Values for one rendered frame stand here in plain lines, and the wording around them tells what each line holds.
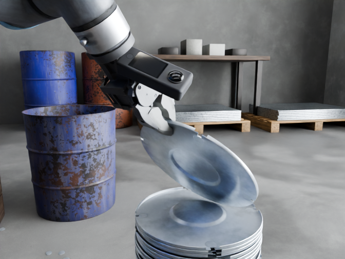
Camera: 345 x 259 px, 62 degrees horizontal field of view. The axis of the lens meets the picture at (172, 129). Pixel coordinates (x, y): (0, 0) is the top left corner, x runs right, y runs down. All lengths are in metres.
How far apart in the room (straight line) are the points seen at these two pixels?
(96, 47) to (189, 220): 0.41
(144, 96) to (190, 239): 0.30
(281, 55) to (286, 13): 0.60
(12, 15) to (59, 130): 0.84
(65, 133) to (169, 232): 0.77
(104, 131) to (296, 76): 3.92
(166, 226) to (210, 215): 0.11
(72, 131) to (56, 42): 2.89
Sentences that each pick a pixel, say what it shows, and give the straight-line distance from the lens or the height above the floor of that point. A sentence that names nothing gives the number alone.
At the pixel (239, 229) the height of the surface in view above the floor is 0.33.
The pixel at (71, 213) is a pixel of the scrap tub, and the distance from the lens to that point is 1.41.
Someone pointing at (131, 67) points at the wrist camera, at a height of 0.66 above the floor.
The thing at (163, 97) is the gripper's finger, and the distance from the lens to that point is 0.52.
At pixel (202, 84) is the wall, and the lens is 4.23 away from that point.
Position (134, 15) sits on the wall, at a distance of 4.10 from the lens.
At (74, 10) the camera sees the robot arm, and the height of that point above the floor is 0.73.
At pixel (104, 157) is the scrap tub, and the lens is 1.37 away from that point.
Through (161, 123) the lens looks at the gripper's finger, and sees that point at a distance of 0.53.
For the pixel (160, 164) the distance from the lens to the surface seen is 0.74.
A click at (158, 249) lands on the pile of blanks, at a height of 0.31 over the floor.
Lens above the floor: 0.65
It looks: 11 degrees down
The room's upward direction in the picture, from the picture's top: straight up
